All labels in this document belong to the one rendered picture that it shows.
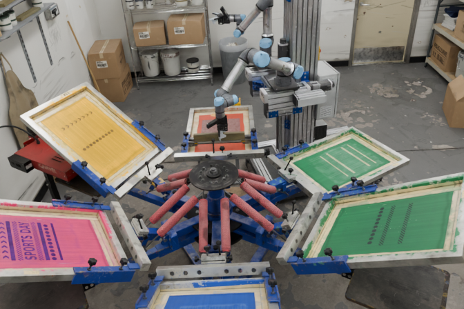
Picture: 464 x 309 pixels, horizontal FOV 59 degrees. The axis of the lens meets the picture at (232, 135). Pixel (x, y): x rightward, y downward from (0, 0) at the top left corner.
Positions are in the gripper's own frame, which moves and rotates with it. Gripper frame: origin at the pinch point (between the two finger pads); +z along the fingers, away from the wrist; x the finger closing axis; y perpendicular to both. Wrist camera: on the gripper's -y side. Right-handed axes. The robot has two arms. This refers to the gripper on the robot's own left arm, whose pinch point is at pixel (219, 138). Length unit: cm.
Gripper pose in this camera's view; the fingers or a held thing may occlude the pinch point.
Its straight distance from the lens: 324.6
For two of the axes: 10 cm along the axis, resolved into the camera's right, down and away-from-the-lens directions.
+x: -0.1, -5.4, 8.4
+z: 0.6, 8.4, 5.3
